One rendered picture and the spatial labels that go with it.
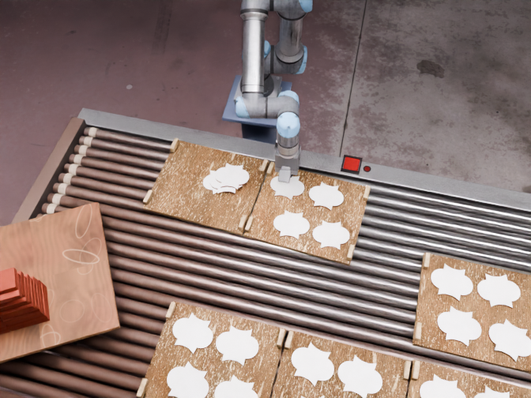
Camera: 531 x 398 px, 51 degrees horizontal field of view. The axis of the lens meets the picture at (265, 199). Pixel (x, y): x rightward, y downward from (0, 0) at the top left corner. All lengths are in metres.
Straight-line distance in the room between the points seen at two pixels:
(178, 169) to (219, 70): 1.76
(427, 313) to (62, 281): 1.25
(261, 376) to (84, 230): 0.81
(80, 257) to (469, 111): 2.68
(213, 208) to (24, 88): 2.34
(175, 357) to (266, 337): 0.31
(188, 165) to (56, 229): 0.57
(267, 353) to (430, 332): 0.55
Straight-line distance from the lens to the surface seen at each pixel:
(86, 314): 1.94
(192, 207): 2.16
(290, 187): 2.17
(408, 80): 3.93
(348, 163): 2.27
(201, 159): 2.28
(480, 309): 2.07
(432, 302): 2.03
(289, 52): 2.26
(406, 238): 2.14
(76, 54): 4.29
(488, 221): 2.26
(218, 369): 1.90
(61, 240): 2.10
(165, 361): 1.93
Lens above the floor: 2.76
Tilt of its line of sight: 58 degrees down
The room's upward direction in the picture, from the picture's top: 3 degrees counter-clockwise
